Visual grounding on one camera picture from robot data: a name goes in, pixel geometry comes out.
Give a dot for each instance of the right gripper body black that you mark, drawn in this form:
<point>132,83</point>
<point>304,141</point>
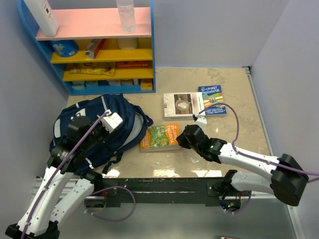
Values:
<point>184,143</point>

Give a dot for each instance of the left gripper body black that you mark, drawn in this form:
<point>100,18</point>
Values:
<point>99,133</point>

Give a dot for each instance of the orange treehouse book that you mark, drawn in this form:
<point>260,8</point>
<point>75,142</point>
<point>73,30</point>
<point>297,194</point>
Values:
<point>160,138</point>

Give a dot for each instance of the white coffee photo book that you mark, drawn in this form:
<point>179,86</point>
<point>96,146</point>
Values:
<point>182,106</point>

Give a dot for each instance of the navy blue student backpack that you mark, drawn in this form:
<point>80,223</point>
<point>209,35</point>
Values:
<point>129,134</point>

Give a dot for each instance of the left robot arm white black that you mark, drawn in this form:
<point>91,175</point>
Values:
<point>47,211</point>

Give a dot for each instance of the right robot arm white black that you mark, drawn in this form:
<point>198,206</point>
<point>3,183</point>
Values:
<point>279,176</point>

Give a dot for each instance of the blue treehouse book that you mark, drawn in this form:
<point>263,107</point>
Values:
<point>212,95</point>

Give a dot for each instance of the yellow snack packet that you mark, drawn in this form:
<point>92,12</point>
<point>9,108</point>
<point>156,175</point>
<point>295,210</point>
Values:
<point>91,68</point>

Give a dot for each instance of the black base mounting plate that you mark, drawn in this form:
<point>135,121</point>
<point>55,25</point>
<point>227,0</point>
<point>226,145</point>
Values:
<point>209,191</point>

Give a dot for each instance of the blue shelf unit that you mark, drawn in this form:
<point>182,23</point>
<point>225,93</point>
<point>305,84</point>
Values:
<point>84,25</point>

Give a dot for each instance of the orange white carton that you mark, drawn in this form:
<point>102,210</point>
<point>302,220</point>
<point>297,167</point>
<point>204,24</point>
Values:
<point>93,48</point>

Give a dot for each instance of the red flat box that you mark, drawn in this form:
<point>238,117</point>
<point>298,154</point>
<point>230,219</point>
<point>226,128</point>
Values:
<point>132,64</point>

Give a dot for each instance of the blue snack canister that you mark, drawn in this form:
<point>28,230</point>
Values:
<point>65,48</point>

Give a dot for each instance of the white cylindrical jar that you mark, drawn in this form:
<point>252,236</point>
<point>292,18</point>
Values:
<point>127,43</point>

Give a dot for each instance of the white rectangular device box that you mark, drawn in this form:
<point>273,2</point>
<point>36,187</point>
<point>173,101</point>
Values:
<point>44,16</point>

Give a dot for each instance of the clear plastic water bottle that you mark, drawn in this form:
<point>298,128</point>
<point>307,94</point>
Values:
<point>127,15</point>

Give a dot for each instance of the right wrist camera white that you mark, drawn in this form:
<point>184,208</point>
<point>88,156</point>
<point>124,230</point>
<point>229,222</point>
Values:
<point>200,120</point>

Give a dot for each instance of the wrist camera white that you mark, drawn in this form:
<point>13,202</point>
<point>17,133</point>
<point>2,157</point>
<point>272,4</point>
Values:
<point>200,120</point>
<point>111,121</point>

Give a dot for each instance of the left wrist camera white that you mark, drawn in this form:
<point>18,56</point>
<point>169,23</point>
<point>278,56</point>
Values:
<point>111,121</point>

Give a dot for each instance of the aluminium rail frame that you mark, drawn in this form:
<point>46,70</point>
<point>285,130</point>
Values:
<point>99,132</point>

